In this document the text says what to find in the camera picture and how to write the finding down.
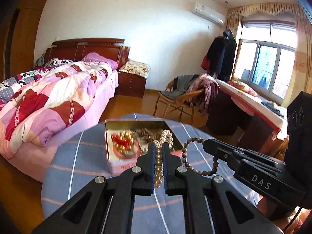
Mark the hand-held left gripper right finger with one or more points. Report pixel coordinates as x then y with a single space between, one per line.
165 175

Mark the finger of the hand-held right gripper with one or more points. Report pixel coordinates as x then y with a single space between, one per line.
243 154
229 159

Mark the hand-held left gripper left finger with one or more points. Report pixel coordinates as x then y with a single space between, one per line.
152 160

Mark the red tassel coin pendant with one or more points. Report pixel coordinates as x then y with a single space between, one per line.
123 142

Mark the pink tin box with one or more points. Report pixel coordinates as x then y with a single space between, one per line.
117 165

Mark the person's right hand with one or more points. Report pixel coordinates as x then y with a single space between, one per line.
264 207

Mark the pink bangle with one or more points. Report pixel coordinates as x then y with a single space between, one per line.
121 155

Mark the dark desk with red cloth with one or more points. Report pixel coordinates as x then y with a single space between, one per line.
226 117

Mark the pile of folded clothes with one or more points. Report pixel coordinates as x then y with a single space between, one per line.
274 107

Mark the wicker chair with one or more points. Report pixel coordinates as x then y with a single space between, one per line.
180 101

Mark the floral cushion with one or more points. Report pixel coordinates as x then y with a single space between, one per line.
243 87

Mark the pink purple garment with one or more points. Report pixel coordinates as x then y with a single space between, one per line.
207 90

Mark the wooden nightstand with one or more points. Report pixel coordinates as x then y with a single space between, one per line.
131 85

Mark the grey clothes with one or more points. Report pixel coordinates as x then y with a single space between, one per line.
180 85

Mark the bed with pink sheet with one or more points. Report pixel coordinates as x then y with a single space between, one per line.
73 131

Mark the window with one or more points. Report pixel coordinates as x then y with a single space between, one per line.
265 63

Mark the floral cloth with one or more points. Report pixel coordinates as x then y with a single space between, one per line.
135 67

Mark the yellow curtain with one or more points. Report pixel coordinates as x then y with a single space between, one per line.
302 53

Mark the hanging dark coats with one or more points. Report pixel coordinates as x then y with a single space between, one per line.
221 53

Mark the purple pillow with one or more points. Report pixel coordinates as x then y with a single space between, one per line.
100 59

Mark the pink patchwork quilt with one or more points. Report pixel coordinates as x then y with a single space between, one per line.
48 102

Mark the wooden headboard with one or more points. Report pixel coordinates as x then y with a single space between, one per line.
80 47

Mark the white air conditioner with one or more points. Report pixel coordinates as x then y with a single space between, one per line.
207 12

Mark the green bag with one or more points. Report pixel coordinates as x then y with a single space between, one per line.
40 59

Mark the black white patterned blanket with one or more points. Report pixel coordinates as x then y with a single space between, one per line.
24 76

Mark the wooden wardrobe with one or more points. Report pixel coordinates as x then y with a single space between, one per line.
26 34

